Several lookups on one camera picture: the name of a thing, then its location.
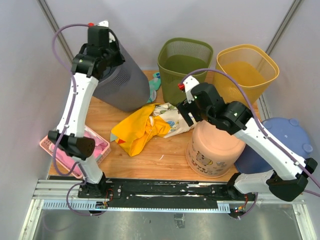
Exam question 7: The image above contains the grey slatted waste basket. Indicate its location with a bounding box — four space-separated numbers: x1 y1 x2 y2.
93 45 150 112

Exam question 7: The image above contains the peach capybara plastic bucket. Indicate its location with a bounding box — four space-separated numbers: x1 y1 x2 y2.
185 121 246 178

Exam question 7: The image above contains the green slatted waste basket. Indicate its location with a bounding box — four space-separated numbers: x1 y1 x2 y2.
157 37 214 106

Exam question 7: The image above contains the blue plastic bucket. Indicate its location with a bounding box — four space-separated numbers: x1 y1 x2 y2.
234 117 313 174

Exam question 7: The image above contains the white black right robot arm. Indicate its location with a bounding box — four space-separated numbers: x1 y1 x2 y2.
177 78 318 202

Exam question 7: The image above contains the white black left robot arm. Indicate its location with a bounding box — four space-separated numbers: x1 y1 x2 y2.
47 21 125 198

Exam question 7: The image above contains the white cartoon print cloth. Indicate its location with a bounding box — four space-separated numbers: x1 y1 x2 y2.
149 103 197 138

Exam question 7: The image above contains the teal white patterned cloth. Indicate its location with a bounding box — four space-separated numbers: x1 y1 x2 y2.
146 72 161 104

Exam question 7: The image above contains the yellow cloth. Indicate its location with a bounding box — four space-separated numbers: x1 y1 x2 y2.
110 103 171 157

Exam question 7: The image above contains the yellow slatted waste basket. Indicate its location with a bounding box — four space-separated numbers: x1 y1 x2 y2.
215 44 280 104

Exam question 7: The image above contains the pink plastic basket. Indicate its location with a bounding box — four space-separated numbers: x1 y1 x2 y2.
39 126 111 172

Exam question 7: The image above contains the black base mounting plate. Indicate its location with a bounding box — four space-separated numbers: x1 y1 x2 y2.
77 178 249 211

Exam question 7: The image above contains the pink cloth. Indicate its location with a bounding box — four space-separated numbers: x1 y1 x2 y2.
55 126 111 172

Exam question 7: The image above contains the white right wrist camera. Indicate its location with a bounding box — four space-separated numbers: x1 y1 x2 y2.
178 75 200 104

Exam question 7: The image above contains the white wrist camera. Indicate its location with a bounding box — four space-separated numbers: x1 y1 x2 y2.
96 19 118 47
178 75 200 104

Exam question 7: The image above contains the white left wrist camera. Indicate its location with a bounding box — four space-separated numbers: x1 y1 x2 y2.
96 19 118 47

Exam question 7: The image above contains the aluminium frame rail left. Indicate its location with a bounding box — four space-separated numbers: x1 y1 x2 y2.
36 0 77 68

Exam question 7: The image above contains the aluminium frame rail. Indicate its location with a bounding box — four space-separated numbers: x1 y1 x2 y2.
36 0 77 68
257 0 304 120

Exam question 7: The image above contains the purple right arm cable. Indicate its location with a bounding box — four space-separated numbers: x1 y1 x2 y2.
179 68 320 216

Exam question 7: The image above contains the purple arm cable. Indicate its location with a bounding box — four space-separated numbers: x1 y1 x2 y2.
179 68 320 216
51 23 95 216

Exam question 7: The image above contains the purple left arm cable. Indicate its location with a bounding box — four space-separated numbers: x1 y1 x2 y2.
51 23 95 216

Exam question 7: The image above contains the aluminium frame rail right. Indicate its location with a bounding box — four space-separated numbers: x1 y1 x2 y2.
257 0 304 120

